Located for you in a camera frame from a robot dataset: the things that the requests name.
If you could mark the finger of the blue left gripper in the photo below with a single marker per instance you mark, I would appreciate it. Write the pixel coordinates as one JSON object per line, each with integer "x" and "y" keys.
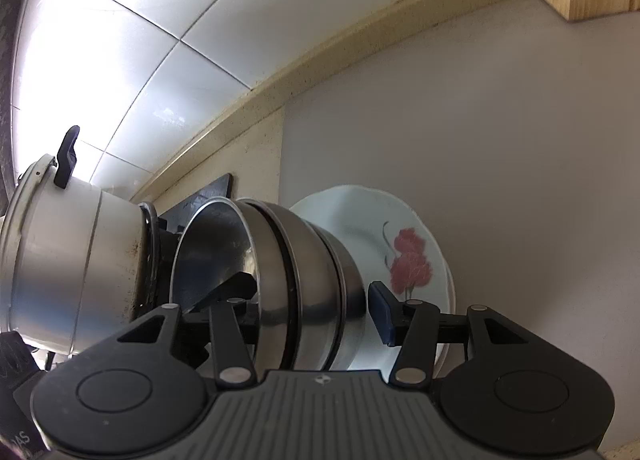
{"x": 239, "y": 288}

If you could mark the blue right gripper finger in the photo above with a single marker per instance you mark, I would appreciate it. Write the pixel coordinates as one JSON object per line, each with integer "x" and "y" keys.
{"x": 387, "y": 314}

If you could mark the steel bowl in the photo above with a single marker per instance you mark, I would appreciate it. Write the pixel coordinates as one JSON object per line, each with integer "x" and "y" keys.
{"x": 225, "y": 237}
{"x": 319, "y": 310}
{"x": 350, "y": 331}

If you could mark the pale blue plate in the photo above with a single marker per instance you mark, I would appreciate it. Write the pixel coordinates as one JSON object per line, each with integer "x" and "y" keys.
{"x": 388, "y": 243}
{"x": 442, "y": 348}

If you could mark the aluminium steamer pot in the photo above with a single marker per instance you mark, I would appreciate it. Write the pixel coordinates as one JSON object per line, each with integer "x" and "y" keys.
{"x": 77, "y": 262}

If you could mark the grey counter mat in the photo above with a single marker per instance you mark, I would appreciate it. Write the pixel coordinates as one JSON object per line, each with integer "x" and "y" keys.
{"x": 515, "y": 137}

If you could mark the black range hood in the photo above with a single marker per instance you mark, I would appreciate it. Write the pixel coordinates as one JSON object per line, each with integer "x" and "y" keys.
{"x": 10, "y": 16}

